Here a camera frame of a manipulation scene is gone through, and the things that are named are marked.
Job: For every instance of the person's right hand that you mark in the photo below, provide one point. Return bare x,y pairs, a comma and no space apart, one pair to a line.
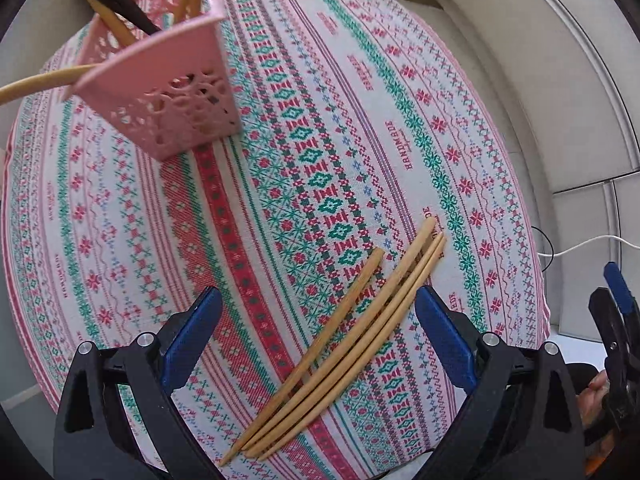
592,405

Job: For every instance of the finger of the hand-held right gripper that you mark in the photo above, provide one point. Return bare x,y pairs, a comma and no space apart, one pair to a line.
615,340
615,285

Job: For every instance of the patterned red green tablecloth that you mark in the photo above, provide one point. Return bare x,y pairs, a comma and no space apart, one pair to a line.
300,110

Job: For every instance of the white kitchen base cabinets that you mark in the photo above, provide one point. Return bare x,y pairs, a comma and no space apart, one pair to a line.
550,85

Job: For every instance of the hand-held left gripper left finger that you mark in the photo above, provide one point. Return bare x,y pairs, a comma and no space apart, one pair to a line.
195,335

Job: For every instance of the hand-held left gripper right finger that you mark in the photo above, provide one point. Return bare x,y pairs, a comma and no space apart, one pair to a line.
445,335

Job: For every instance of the pink perforated plastic basket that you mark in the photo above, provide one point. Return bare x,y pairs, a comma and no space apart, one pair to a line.
150,70

